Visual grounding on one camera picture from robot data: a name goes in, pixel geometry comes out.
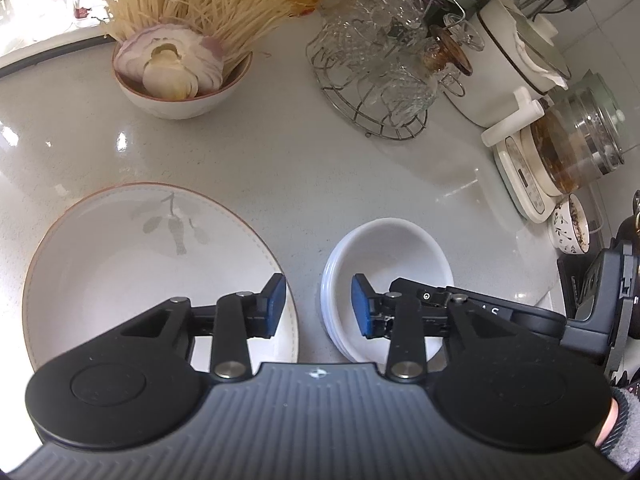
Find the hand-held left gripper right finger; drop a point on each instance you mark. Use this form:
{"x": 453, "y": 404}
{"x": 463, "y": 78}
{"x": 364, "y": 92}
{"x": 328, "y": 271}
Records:
{"x": 360, "y": 305}

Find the white kettle base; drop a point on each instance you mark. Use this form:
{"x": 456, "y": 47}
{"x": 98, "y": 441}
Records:
{"x": 520, "y": 180}

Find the ceramic bowl holding onion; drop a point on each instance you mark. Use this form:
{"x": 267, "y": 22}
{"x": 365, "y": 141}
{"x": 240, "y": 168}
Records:
{"x": 175, "y": 105}

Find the small floral cup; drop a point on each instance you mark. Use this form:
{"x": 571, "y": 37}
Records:
{"x": 562, "y": 234}

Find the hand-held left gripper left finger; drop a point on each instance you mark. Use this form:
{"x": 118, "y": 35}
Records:
{"x": 275, "y": 305}

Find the large floral ceramic plate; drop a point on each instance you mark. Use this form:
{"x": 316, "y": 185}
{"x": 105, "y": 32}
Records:
{"x": 125, "y": 280}

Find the white cooking pot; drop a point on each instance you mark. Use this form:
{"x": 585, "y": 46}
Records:
{"x": 495, "y": 75}

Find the glass kettle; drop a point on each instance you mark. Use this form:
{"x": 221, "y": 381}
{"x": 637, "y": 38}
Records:
{"x": 585, "y": 135}

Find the white bowl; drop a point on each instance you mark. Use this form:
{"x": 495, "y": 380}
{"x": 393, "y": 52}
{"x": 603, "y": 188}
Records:
{"x": 395, "y": 255}
{"x": 325, "y": 285}

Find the cut purple onion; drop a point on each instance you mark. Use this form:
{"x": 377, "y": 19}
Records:
{"x": 165, "y": 65}

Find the amber glass cup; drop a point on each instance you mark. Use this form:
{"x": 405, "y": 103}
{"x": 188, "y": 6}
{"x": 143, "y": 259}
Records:
{"x": 447, "y": 55}

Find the group of clear glass cups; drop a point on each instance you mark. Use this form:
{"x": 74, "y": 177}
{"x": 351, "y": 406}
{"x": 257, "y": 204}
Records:
{"x": 380, "y": 25}

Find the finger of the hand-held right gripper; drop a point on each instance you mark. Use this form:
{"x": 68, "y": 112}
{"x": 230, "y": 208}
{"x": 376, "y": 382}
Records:
{"x": 431, "y": 297}

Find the white drip tray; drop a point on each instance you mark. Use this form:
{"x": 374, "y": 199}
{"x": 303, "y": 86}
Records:
{"x": 40, "y": 37}

